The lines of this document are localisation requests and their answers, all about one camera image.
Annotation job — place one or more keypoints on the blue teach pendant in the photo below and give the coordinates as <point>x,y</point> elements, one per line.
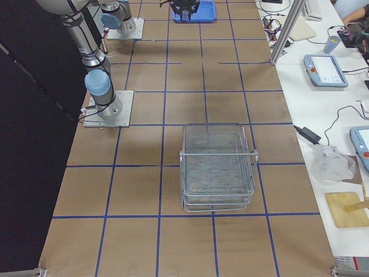
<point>324,71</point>
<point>359,139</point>

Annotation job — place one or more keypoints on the metal mesh shelf rack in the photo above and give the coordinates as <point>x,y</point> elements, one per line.
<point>216,167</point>

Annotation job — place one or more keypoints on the white cutting board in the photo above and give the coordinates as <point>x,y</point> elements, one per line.
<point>301,31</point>

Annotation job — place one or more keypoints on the blue plastic tray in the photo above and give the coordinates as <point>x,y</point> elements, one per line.
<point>206,13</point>

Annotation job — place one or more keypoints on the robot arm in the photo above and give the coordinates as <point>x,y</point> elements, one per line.
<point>117,16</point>
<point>98,79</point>

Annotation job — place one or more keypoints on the black power adapter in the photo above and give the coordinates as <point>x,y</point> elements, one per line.
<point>308,135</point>

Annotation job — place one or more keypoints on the wooden board stand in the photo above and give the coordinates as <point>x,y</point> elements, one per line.
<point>347,210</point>

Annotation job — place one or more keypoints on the aluminium frame post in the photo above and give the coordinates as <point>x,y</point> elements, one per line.
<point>289,23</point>

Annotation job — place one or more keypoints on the white keyboard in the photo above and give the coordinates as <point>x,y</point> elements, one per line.
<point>312,11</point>

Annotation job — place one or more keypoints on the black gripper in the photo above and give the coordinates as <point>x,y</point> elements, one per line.
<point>183,6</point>

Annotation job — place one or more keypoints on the clear plastic bag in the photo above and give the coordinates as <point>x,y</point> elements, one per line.
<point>330,164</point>

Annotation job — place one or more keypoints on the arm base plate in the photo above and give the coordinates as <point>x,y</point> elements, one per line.
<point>116,114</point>
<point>131,29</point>

